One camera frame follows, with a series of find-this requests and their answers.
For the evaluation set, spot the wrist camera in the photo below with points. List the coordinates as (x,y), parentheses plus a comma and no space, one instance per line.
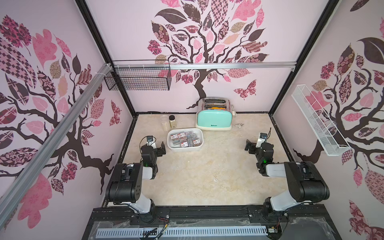
(151,141)
(261,139)

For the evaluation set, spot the white wire wall basket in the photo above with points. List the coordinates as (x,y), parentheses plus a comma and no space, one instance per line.
(311,104)

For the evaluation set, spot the clear plastic jar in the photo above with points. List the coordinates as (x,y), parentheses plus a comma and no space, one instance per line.
(165,123)

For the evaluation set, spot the white toaster power plug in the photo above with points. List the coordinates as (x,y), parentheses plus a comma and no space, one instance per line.
(239,125)

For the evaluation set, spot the black-lidded spice jar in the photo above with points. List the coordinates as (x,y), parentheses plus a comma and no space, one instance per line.
(172,120)

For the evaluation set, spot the white slotted cable duct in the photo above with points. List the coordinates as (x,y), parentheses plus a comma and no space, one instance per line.
(183,232)

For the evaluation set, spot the mint green toaster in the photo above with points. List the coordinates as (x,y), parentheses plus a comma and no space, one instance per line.
(214,114)

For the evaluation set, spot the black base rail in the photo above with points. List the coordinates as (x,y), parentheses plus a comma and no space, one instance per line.
(303,222)

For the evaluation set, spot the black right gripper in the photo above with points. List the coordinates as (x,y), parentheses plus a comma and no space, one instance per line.
(252,147)

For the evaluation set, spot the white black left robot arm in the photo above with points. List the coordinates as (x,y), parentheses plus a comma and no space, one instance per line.
(125,186)

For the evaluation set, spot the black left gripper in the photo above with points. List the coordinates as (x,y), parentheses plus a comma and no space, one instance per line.
(159,152)

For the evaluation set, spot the black wire wall basket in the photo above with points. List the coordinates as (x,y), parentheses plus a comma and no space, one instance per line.
(140,75)

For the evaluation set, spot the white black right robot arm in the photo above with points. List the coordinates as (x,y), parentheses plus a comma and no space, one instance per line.
(305,183)

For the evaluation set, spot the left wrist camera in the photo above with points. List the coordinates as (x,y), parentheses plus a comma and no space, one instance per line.
(151,141)

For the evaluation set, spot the white plastic storage box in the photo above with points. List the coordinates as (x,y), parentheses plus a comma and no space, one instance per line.
(185,140)

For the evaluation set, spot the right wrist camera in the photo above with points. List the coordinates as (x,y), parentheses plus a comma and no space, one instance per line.
(261,139)

